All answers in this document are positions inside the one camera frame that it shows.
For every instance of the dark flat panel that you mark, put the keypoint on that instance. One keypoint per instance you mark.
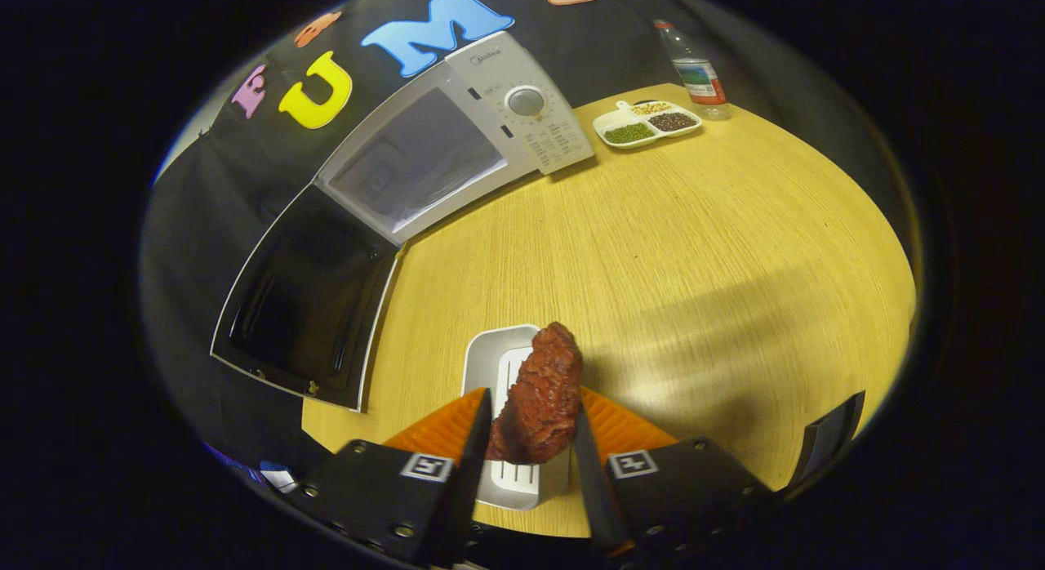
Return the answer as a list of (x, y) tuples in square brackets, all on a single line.
[(829, 439)]

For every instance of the brown meat steak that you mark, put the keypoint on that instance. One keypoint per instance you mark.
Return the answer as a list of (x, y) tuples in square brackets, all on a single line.
[(539, 390)]

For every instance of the white toaster oven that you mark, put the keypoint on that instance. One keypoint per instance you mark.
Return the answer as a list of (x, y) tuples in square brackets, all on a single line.
[(408, 162)]

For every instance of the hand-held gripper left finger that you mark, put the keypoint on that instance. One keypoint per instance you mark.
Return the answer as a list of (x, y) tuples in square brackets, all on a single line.
[(469, 488)]

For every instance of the clear plastic bottle red cap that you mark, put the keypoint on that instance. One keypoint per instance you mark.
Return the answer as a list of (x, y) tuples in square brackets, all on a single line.
[(698, 76)]

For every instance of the small white ridged tray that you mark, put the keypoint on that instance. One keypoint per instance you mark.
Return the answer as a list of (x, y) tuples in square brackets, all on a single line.
[(490, 358)]

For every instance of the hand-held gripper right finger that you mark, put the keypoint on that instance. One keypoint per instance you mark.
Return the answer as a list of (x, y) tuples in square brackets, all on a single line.
[(596, 496)]

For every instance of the divided white bean dish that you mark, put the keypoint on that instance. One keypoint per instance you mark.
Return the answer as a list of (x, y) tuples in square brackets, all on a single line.
[(629, 133)]

